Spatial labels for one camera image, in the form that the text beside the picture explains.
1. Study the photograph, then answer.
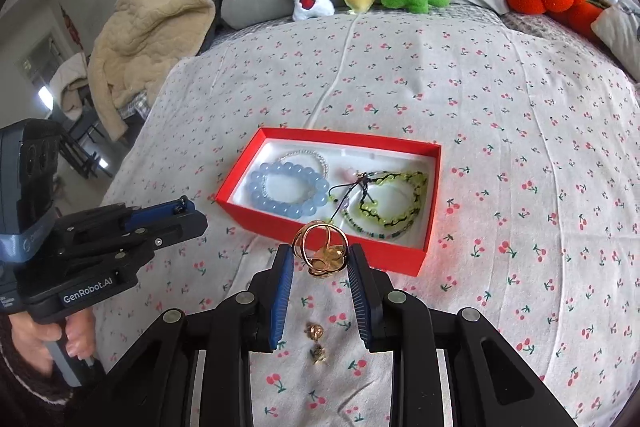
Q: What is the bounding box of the thin multicolour bead bracelet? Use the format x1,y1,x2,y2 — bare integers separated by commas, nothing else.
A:
339,171,426,242

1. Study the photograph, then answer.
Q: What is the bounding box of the left hand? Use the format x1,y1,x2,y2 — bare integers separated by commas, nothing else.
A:
9,308,96,377

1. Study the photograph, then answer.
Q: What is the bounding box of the beige quilted blanket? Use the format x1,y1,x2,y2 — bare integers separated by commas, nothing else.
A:
88,0,217,141

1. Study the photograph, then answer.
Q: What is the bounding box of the cherry print bed sheet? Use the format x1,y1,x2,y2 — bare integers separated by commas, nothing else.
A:
96,6,639,426

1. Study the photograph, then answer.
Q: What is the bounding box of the gold stud earring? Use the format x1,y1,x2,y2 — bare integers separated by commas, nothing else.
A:
306,323,324,343

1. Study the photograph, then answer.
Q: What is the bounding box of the red open gift box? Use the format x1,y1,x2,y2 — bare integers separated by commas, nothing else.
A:
215,128,442,277

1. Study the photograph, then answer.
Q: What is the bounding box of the gold flower earring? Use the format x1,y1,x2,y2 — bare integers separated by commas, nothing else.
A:
309,343,326,364

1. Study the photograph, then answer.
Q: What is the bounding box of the gold ring hair clip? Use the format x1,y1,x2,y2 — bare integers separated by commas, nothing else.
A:
292,220,349,277

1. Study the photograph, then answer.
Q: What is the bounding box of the clear crystal bead bracelet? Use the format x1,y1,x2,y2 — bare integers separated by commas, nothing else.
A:
276,148,330,180

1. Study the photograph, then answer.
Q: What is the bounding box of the white deer print pillow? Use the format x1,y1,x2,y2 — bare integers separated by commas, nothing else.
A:
591,1,640,83

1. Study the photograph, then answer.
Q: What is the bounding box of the blue bead bracelet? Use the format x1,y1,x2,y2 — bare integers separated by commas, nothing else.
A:
244,159,332,223

